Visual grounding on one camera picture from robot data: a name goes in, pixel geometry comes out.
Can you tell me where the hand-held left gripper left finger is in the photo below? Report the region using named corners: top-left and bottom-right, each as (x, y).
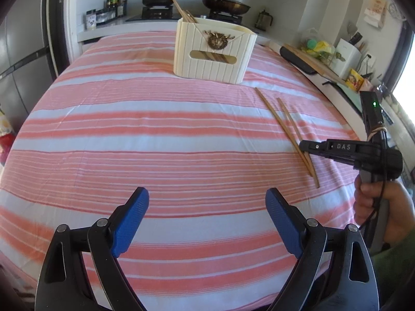
top-left (35, 187), bottom-right (150, 311)

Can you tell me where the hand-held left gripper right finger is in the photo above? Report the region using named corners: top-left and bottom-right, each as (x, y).
top-left (265, 188), bottom-right (381, 311)

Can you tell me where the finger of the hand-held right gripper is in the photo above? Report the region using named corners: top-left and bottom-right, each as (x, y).
top-left (299, 139), bottom-right (360, 169)

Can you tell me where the white ribbed utensil holder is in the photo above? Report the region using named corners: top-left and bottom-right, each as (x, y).
top-left (173, 18), bottom-right (259, 85)

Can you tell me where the bunch of wooden chopsticks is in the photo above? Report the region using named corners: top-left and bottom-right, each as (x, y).
top-left (170, 0), bottom-right (238, 64)

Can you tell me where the person's right forearm green sleeve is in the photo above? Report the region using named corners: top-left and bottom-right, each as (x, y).
top-left (370, 238), bottom-right (415, 311)

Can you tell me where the person's right hand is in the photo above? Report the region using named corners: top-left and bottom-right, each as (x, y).
top-left (353, 173), bottom-right (415, 244)

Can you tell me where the wooden cutting board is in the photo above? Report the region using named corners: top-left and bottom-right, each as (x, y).
top-left (283, 44), bottom-right (348, 87)

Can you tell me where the yellow snack packet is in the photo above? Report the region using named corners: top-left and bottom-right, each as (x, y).
top-left (345, 69), bottom-right (365, 92)

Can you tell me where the black oblong bar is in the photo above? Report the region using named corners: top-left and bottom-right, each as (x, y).
top-left (279, 46), bottom-right (320, 75)

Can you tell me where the pink white striped cloth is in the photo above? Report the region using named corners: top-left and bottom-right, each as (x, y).
top-left (0, 29), bottom-right (366, 299)

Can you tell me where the white knife holder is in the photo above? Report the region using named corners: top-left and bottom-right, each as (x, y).
top-left (334, 37), bottom-right (364, 79)

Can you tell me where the plastic bag of produce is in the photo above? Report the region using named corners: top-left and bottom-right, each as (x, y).
top-left (298, 29), bottom-right (337, 63)

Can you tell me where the set of kitchen knives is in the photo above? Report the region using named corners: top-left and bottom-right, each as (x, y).
top-left (351, 31), bottom-right (371, 53)

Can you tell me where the dark french press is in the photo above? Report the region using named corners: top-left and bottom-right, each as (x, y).
top-left (254, 9), bottom-right (273, 33)

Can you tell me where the red and white fabric item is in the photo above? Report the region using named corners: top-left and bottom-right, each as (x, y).
top-left (0, 104), bottom-right (16, 166)

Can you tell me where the black wok with glass lid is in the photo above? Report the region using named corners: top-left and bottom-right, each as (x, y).
top-left (201, 0), bottom-right (252, 16)

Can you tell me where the black gas stove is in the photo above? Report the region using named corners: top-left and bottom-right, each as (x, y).
top-left (126, 5), bottom-right (258, 25)

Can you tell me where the grey refrigerator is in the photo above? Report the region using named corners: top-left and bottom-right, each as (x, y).
top-left (0, 0), bottom-right (67, 132)

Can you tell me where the group of condiment bottles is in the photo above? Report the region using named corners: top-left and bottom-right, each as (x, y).
top-left (105, 0), bottom-right (128, 19)

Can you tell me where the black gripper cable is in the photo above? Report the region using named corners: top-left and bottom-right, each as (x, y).
top-left (358, 128), bottom-right (389, 229)

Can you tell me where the wall paper calendar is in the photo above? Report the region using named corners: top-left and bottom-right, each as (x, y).
top-left (363, 0), bottom-right (390, 29)

